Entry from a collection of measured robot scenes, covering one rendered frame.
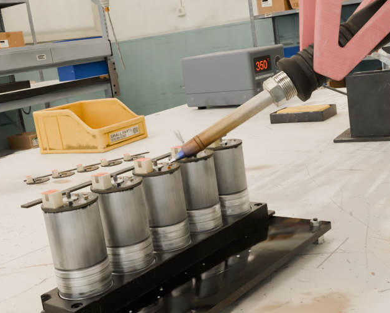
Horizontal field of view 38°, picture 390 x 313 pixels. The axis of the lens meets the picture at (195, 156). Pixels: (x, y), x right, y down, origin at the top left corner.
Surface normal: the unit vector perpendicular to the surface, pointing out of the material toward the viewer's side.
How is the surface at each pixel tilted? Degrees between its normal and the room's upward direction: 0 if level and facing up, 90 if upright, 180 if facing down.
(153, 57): 90
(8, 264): 0
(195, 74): 90
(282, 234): 0
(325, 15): 99
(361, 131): 90
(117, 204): 90
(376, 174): 0
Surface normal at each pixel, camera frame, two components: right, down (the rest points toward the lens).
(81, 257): 0.31, 0.15
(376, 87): -0.49, 0.24
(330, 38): 0.03, 0.34
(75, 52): 0.82, 0.00
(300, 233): -0.15, -0.97
